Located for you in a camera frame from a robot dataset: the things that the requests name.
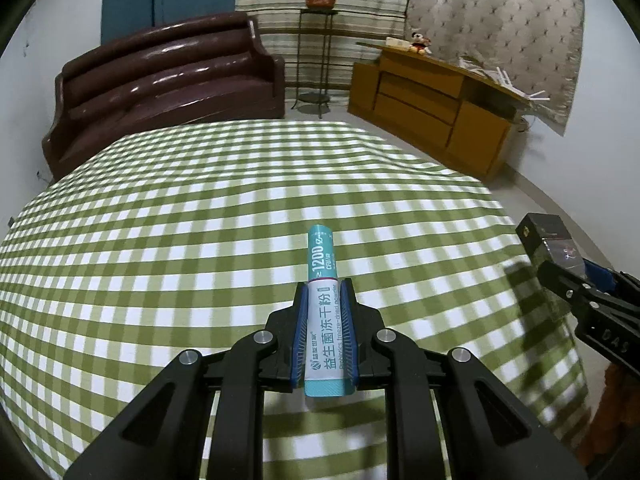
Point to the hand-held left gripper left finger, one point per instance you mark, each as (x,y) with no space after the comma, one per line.
(299,332)

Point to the mouse plush toy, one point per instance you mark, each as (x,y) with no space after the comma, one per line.
(420,44)

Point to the striped curtain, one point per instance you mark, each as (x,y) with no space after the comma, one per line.
(370,0)

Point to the green checkered tablecloth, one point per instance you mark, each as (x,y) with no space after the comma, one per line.
(200,240)

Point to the cream flat box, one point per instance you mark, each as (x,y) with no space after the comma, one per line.
(397,43)

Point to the black metal plant stand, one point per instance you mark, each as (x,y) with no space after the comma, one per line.
(314,100)

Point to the teal and white sachet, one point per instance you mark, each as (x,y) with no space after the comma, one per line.
(325,320)

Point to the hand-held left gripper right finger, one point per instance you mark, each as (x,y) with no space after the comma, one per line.
(348,332)

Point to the orange cloth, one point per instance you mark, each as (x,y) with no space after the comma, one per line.
(607,410)

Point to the dark red leather sofa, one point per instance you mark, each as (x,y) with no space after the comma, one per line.
(165,85)

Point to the black box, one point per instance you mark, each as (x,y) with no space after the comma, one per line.
(542,235)

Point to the beige quilted cloth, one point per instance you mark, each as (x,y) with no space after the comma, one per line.
(500,5)

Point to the white plastic frame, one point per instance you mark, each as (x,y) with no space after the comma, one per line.
(505,82)

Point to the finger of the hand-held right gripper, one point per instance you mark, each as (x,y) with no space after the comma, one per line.
(562,280)
(600,274)

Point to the wooden cabinet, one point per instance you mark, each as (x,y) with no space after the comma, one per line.
(475,130)

